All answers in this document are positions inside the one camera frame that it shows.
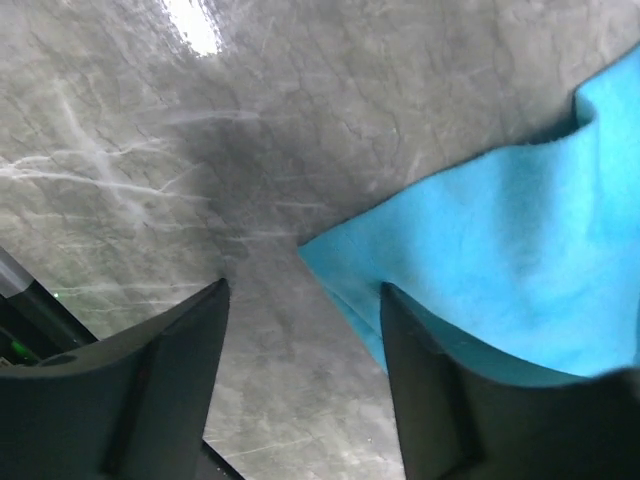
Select light blue t-shirt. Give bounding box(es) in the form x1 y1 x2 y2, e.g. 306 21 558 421
299 51 639 377

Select black mounting base bar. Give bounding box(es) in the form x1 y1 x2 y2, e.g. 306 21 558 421
1 249 98 364

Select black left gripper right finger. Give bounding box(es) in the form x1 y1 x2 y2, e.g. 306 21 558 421
380 283 639 479

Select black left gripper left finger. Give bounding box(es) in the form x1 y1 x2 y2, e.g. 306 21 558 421
1 280 229 479

